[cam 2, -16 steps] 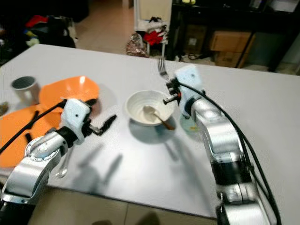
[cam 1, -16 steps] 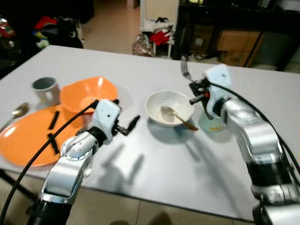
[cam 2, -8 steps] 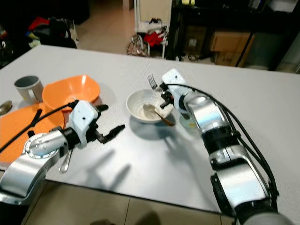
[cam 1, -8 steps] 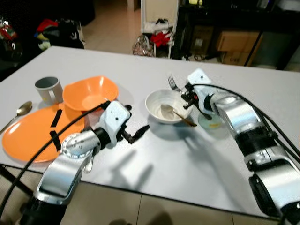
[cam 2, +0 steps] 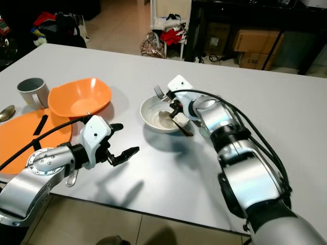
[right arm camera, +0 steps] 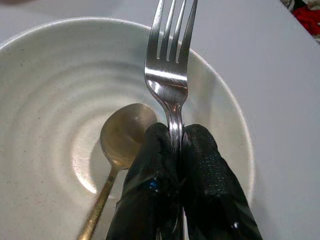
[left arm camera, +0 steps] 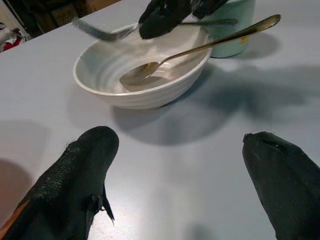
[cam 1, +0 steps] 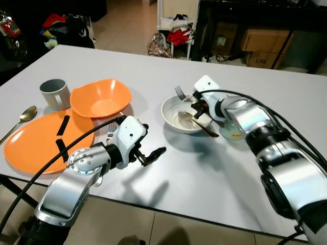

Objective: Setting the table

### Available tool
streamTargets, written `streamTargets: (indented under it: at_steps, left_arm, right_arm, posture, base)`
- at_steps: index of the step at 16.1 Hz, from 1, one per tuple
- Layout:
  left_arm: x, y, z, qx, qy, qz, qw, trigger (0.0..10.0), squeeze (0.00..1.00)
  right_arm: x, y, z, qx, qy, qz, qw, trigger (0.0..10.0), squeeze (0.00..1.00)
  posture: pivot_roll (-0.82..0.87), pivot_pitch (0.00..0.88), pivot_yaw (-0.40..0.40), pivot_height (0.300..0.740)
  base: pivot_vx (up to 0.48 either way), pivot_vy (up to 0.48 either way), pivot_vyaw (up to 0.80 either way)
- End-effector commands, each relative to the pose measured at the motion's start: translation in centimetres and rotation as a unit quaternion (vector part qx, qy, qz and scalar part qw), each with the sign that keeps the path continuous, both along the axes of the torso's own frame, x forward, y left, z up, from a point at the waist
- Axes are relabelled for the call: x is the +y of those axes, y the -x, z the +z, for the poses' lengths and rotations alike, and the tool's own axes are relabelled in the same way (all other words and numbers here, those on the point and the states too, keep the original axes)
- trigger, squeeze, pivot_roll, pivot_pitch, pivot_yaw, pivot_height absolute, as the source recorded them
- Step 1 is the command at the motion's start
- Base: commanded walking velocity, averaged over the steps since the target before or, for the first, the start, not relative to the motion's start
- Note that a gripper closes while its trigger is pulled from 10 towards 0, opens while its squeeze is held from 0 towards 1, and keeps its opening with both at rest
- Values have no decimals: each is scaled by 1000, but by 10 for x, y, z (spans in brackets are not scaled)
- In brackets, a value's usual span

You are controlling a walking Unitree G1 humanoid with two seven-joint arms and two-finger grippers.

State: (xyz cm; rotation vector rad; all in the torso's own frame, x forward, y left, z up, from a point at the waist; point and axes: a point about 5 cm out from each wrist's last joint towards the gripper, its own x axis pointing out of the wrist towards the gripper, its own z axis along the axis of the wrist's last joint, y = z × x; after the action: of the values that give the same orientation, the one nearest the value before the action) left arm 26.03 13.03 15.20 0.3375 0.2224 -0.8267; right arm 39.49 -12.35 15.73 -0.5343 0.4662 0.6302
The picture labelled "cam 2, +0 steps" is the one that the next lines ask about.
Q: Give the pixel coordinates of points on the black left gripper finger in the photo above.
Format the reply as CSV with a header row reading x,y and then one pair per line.
x,y
126,154
117,126

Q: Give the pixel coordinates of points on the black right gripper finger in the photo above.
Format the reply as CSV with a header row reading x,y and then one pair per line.
x,y
174,113
172,103

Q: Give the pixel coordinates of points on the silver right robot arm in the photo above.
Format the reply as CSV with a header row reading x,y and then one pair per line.
x,y
250,184

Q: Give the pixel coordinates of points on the orange plastic bowl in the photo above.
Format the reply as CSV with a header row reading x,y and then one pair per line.
x,y
82,99

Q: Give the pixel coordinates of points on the patterned bag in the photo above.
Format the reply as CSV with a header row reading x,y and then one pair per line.
x,y
152,46

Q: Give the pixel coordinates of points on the red cloth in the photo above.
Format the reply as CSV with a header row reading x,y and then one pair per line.
x,y
172,37
43,19

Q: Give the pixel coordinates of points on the black tape strip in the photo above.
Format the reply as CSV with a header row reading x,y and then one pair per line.
x,y
39,125
36,144

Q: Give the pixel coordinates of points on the dark brown cardboard box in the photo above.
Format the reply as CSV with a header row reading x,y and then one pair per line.
x,y
215,38

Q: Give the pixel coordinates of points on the cardboard box with black print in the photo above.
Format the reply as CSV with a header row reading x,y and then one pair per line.
x,y
255,61

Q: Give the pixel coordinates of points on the orange plastic plate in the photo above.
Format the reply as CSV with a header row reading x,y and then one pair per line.
x,y
20,138

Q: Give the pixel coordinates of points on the grey mug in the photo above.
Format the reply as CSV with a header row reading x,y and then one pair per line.
x,y
32,94

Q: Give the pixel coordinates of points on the white rack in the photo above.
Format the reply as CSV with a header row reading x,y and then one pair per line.
x,y
171,9

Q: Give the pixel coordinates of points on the black backpack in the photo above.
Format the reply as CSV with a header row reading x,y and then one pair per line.
x,y
69,30

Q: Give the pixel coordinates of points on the black shelf unit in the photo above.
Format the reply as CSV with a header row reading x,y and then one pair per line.
x,y
301,18

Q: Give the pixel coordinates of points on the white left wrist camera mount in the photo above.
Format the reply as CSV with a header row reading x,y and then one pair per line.
x,y
97,138

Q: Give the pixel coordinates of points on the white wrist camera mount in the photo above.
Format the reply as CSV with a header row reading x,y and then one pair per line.
x,y
179,82
97,138

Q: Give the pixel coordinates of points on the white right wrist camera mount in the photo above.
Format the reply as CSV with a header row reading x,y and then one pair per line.
x,y
179,82

